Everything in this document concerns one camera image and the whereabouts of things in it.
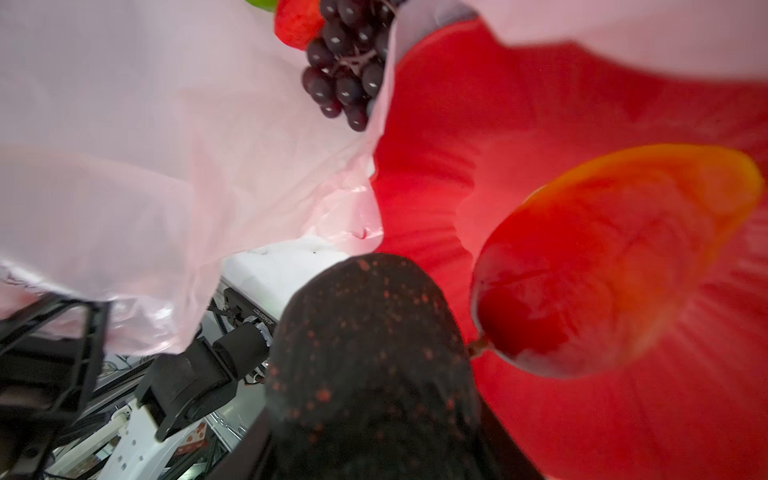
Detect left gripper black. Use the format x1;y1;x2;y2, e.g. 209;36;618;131
1;293;270;479

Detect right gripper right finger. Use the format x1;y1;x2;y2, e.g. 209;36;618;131
476;398;545;480

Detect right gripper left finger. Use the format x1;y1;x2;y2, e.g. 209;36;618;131
206;409;276;480

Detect dark avocado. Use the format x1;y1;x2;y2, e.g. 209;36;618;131
266;253;500;479

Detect pink plastic bag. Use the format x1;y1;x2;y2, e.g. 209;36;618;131
0;0;768;356

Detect red flower-shaped plate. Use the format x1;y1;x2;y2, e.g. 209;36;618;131
373;20;767;479

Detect dark purple grape bunch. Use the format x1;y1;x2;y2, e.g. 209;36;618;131
302;0;403;132

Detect green lime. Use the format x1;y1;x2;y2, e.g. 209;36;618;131
246;0;278;12

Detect large orange red mango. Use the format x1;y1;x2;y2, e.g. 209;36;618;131
274;0;326;51

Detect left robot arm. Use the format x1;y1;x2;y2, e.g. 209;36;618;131
1;289;277;479

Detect small orange red mango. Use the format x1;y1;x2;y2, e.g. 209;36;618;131
471;144;765;378

